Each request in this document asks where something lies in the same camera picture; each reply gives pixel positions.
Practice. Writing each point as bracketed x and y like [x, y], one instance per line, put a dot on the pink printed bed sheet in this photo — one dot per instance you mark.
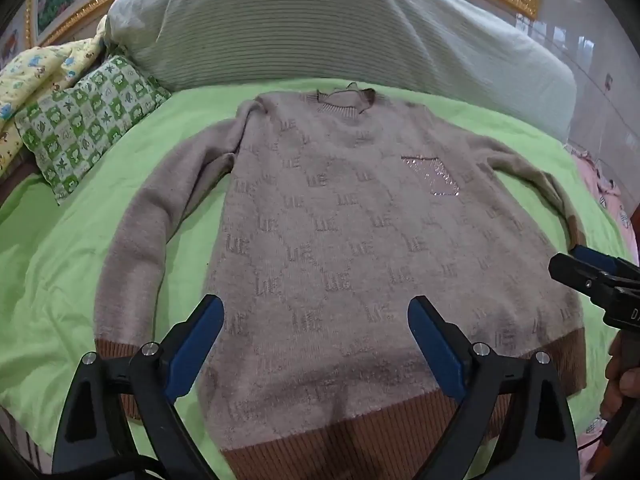
[607, 190]

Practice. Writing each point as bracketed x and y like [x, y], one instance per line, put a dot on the person's right hand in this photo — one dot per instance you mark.
[622, 380]

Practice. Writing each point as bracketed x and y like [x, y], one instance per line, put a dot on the beige patterned knit sweater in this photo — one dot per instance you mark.
[360, 240]

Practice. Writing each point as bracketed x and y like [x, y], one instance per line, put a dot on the yellow printed blanket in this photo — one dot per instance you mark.
[35, 75]

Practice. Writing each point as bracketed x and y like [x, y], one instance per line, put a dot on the green checkered pillow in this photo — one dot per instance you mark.
[85, 120]

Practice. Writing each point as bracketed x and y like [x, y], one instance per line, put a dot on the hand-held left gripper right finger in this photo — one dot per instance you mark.
[436, 347]

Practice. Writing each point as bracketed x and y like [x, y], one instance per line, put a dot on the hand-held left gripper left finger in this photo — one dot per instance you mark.
[195, 347]

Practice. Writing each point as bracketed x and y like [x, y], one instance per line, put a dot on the large striped grey pillow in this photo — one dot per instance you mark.
[325, 20]

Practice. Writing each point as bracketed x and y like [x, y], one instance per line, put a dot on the light green bed sheet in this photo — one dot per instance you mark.
[60, 260]

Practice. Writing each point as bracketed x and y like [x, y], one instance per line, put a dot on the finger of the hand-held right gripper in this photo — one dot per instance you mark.
[575, 272]
[597, 258]

